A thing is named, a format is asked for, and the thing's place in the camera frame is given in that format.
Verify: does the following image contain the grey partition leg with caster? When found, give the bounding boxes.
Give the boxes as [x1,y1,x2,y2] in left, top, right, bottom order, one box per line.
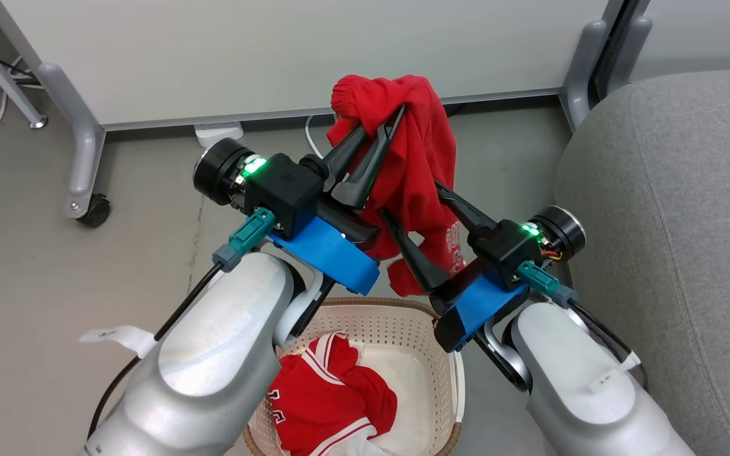
[37,61,112,229]

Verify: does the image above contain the looped white cable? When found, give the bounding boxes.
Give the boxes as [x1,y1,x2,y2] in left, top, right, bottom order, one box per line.
[304,114,335,160]

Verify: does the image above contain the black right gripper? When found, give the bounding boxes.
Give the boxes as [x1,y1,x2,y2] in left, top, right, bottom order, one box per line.
[379,181,546,296]

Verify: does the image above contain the cream perforated laundry basket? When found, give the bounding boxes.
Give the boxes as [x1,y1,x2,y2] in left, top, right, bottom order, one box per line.
[243,296,466,456]

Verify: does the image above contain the black cable teal connector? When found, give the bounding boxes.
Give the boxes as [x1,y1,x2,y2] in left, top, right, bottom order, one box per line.
[86,208,277,441]
[517,262,650,388]

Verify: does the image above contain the red white striped jersey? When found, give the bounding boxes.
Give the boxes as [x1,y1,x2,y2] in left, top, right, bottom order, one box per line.
[267,332,399,456]

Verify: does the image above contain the narrow white partition panel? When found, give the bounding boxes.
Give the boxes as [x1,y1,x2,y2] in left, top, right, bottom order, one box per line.
[631,0,730,82]

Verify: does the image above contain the white paper label tag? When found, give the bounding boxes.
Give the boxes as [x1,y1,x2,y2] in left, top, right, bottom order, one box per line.
[80,326,158,359]
[587,351,642,395]

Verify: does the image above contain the black floor cable bundle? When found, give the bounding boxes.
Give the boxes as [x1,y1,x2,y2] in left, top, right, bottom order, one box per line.
[0,59,41,107]

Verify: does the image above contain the red fleece garment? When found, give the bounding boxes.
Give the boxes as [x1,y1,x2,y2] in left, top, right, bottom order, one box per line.
[326,74,467,297]

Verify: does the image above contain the white power strip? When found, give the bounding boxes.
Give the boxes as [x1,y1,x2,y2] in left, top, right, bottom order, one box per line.
[194,122,245,150]

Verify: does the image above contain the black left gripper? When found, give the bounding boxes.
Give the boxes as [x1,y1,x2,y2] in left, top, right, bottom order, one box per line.
[243,104,407,240]

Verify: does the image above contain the grey fabric sofa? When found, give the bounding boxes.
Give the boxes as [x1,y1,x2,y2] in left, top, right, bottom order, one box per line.
[553,68,730,456]

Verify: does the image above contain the large white partition panel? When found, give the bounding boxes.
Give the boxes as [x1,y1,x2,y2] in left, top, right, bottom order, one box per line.
[0,0,625,132]

